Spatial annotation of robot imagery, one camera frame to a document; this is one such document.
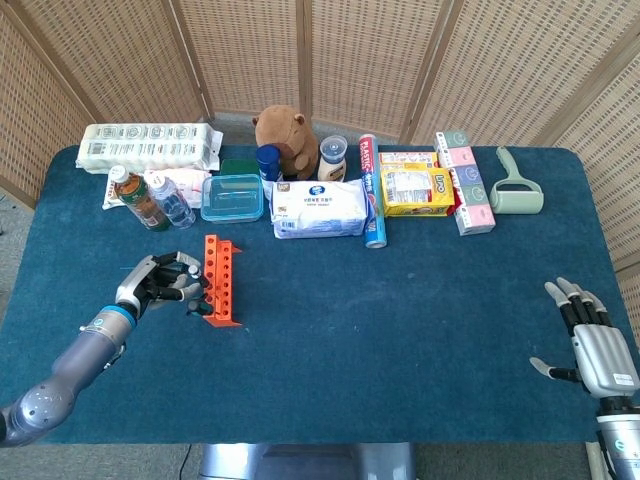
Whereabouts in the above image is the brown capybara plush toy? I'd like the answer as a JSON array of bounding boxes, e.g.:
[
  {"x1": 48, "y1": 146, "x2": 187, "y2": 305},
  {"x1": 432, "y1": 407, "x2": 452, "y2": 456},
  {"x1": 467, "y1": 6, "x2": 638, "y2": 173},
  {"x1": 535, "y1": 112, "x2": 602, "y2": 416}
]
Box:
[{"x1": 251, "y1": 105, "x2": 321, "y2": 181}]

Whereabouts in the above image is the red and yellow snack box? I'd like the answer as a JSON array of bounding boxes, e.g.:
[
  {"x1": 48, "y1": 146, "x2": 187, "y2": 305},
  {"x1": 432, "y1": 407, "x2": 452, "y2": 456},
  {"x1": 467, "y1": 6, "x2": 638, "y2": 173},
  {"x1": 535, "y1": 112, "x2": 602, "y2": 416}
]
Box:
[{"x1": 378, "y1": 151, "x2": 464, "y2": 217}]

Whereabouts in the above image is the clear container with blue lid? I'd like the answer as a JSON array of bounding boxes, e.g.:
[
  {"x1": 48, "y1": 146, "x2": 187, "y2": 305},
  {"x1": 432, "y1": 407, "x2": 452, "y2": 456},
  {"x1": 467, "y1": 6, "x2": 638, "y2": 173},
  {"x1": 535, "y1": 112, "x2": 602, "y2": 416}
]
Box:
[{"x1": 200, "y1": 173, "x2": 265, "y2": 224}]

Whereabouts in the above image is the yellow Lipo biscuit bag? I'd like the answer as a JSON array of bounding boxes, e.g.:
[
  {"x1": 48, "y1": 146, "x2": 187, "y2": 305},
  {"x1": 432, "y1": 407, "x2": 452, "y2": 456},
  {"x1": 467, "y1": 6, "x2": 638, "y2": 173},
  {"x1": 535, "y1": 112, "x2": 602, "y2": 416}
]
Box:
[{"x1": 380, "y1": 167, "x2": 457, "y2": 219}]

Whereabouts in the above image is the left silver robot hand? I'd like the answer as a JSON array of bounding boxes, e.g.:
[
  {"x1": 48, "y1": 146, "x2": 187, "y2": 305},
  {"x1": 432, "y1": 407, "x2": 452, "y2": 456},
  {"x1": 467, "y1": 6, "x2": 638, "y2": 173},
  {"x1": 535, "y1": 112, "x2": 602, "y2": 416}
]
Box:
[{"x1": 114, "y1": 251, "x2": 204, "y2": 317}]

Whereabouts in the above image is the white egg carton package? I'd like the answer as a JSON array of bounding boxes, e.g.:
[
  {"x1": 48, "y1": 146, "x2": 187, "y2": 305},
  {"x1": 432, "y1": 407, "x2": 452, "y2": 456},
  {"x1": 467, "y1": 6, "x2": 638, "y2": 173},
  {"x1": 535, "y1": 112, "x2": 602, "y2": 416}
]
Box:
[{"x1": 75, "y1": 122, "x2": 225, "y2": 175}]

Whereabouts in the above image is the clear water bottle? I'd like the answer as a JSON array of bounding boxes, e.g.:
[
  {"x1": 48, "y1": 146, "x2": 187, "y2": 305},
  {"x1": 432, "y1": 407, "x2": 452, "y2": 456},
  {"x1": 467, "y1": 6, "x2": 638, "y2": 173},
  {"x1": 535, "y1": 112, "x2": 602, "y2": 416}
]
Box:
[{"x1": 149, "y1": 173, "x2": 197, "y2": 231}]

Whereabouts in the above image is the blue and white spray can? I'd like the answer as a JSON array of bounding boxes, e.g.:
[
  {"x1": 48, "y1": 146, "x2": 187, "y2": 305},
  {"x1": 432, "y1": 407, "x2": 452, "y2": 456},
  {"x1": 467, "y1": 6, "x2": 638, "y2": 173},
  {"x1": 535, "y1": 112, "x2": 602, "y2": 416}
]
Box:
[{"x1": 255, "y1": 143, "x2": 284, "y2": 199}]

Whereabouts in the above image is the orange screwdriver rack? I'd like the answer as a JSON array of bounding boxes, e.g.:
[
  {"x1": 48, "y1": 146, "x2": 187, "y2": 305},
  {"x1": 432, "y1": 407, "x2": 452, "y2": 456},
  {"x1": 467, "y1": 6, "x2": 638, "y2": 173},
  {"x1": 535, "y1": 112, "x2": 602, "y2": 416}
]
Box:
[{"x1": 202, "y1": 234, "x2": 245, "y2": 330}]

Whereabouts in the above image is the dark green flat box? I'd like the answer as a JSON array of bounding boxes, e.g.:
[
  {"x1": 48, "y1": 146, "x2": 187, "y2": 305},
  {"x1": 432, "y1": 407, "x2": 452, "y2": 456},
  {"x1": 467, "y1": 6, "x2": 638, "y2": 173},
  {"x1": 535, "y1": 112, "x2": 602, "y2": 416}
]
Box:
[{"x1": 219, "y1": 158, "x2": 262, "y2": 177}]

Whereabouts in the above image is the white sauce bottle clear cap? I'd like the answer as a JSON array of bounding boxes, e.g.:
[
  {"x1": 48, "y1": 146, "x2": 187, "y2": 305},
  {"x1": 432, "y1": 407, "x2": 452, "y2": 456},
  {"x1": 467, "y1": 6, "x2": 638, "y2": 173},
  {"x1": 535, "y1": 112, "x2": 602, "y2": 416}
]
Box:
[{"x1": 317, "y1": 134, "x2": 349, "y2": 184}]

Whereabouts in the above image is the pastel tissue box pack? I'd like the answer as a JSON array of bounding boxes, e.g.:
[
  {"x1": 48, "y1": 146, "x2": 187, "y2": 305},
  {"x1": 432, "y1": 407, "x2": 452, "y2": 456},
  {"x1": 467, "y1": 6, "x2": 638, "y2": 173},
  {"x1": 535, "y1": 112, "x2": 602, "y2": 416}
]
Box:
[{"x1": 433, "y1": 130, "x2": 497, "y2": 237}]

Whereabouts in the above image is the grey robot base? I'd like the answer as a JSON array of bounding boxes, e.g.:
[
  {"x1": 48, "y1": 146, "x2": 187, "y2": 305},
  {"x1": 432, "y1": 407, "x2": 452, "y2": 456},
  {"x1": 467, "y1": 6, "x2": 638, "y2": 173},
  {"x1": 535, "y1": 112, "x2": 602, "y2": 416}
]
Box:
[{"x1": 199, "y1": 442, "x2": 417, "y2": 480}]

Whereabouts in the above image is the blue plastic wrap roll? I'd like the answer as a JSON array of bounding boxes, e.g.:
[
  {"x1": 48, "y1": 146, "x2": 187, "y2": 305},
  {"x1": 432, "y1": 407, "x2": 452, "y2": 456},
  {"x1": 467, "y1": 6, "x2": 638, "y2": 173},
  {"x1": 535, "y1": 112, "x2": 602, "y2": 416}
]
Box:
[{"x1": 357, "y1": 132, "x2": 389, "y2": 250}]

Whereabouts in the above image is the silver metal handle screwdriver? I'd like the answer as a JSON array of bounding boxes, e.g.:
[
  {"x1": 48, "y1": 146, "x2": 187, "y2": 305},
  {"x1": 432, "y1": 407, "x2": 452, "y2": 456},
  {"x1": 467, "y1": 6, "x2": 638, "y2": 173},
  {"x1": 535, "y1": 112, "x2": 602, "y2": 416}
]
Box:
[{"x1": 187, "y1": 266, "x2": 212, "y2": 291}]

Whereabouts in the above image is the blue carpet table cover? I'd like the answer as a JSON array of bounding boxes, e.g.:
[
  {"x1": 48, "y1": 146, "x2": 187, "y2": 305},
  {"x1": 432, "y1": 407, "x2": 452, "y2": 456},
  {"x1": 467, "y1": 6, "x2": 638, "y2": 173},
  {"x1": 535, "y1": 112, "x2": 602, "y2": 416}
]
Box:
[{"x1": 0, "y1": 144, "x2": 634, "y2": 445}]

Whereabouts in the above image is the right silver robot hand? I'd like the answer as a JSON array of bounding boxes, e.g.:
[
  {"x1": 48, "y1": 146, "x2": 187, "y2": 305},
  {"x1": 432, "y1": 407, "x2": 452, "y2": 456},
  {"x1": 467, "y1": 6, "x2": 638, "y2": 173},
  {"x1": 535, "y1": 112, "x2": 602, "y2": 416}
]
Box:
[{"x1": 529, "y1": 277, "x2": 640, "y2": 400}]

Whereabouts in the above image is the green tea bottle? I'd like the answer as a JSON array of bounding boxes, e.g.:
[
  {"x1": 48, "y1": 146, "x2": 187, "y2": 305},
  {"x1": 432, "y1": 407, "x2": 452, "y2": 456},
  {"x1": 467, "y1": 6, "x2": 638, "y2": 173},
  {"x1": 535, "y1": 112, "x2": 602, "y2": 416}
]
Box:
[{"x1": 109, "y1": 165, "x2": 172, "y2": 233}]

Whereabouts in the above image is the white and pink snack bag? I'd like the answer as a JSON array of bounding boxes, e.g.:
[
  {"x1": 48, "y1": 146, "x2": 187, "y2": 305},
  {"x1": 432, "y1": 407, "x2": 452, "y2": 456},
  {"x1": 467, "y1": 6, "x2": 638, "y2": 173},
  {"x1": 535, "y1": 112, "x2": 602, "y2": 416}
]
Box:
[{"x1": 102, "y1": 168, "x2": 214, "y2": 211}]

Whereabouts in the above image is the white wet wipes pack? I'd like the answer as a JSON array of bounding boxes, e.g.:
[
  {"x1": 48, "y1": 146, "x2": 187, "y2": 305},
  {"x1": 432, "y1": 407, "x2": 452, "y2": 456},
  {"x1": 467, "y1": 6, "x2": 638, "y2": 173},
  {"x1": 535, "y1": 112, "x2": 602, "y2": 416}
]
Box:
[{"x1": 269, "y1": 178, "x2": 374, "y2": 240}]

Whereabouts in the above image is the pale green lint roller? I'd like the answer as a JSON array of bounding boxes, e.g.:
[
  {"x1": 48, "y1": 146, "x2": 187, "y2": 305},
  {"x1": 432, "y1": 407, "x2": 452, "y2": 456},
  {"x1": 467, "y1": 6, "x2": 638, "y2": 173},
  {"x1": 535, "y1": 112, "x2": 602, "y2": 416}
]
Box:
[{"x1": 488, "y1": 146, "x2": 545, "y2": 216}]

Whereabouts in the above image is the wicker folding screen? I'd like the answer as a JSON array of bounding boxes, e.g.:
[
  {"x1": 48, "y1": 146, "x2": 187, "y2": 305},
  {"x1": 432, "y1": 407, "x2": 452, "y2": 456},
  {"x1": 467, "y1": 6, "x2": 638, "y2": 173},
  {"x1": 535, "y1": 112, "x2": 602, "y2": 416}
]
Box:
[{"x1": 0, "y1": 0, "x2": 640, "y2": 274}]

